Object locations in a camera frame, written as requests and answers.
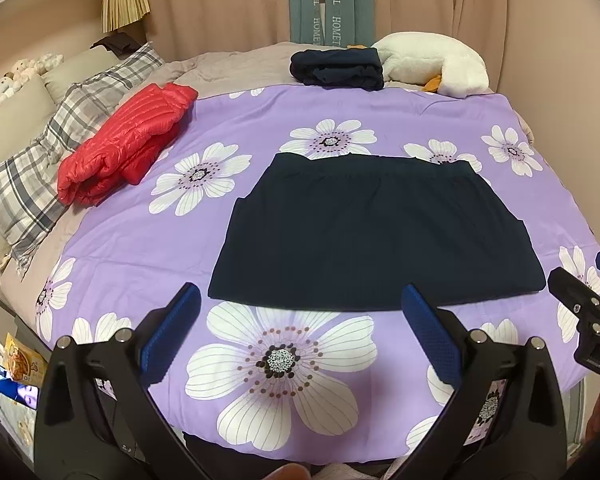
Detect plaid pillow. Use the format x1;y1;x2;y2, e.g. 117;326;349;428
0;41;167;277

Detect yellow snack packet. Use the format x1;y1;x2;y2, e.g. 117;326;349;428
2;332;49;387

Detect dark brown cloth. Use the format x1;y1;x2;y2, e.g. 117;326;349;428
90;32;146;56

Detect small cream plush toy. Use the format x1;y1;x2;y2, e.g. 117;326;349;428
11;53;64;80

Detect beige curtain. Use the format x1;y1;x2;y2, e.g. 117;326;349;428
125;0;600;86

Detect teal printed curtain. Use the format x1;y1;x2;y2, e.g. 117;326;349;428
287;0;377;49

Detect smartphone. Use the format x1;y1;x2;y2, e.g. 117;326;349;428
0;358;40;412

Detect dark navy pants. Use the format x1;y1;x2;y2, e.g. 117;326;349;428
207;152;547;312

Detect white plush toy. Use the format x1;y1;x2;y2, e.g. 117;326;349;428
370;32;490;99

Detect red puffer jacket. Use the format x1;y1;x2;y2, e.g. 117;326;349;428
57;83;199;207

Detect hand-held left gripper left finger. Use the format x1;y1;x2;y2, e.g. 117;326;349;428
34;282;217;480

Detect purple floral blanket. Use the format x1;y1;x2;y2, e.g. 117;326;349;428
34;79;600;460

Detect folded dark navy clothes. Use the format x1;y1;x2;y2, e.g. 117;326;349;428
289;47;385;92

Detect small white plush dog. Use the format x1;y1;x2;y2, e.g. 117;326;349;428
0;72;17;109

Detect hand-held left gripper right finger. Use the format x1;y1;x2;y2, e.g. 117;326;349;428
401;284;569;480

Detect beige pillow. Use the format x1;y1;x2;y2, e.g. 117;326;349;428
42;44;151;102

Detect beige headboard cushion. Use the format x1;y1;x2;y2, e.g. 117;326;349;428
0;76;57;177

